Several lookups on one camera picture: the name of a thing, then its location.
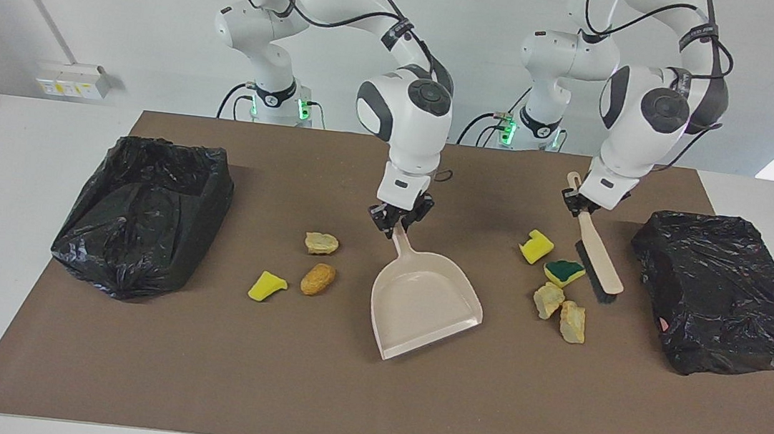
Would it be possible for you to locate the beige brush with black bristles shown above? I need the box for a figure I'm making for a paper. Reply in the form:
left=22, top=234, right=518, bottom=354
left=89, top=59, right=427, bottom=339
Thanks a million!
left=554, top=170, right=636, bottom=306

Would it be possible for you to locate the notched yellow sponge piece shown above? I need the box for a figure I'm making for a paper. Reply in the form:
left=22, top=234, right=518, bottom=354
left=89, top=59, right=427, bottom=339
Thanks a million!
left=517, top=227, right=557, bottom=267

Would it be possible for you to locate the green and yellow sponge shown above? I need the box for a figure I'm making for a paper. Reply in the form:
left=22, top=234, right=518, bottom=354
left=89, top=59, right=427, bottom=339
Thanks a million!
left=542, top=257, right=588, bottom=290

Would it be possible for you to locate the pale foam piece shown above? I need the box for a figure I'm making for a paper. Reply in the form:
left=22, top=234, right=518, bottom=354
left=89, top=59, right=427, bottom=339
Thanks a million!
left=303, top=230, right=341, bottom=257

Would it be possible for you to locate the brown bread nugget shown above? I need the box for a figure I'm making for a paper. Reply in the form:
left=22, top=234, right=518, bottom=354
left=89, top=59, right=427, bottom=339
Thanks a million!
left=299, top=261, right=338, bottom=299

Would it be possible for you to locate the beige plastic dustpan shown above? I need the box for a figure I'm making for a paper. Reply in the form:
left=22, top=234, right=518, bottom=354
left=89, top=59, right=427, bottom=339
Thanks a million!
left=364, top=227, right=492, bottom=371

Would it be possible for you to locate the pale yellow foam chunk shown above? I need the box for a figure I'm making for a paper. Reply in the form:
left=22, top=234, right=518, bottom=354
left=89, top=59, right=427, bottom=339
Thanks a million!
left=531, top=280, right=568, bottom=322

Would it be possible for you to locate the orange and white foam chunk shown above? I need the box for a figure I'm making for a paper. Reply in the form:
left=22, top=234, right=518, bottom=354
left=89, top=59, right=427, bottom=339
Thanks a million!
left=557, top=300, right=589, bottom=345

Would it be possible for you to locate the yellow sponge wedge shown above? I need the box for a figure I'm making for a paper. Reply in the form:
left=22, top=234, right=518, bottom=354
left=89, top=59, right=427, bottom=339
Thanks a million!
left=247, top=269, right=290, bottom=305

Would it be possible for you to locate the closed black trash bag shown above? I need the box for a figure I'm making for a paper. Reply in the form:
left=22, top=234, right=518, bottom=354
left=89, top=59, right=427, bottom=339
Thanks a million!
left=618, top=206, right=774, bottom=385

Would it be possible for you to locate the open bin with black bag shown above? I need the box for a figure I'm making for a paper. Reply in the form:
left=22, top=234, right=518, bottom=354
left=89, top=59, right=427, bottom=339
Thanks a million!
left=46, top=129, right=239, bottom=312

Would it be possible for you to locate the brown table mat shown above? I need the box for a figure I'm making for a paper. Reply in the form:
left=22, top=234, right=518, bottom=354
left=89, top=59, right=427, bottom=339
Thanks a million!
left=0, top=95, right=774, bottom=434

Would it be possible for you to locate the black base cable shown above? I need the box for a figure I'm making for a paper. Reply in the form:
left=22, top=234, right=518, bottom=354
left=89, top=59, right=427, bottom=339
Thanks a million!
left=456, top=108, right=514, bottom=149
left=216, top=81, right=258, bottom=122

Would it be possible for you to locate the white wall outlet box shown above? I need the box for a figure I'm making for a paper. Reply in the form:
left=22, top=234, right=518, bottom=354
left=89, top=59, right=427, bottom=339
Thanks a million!
left=34, top=60, right=112, bottom=102

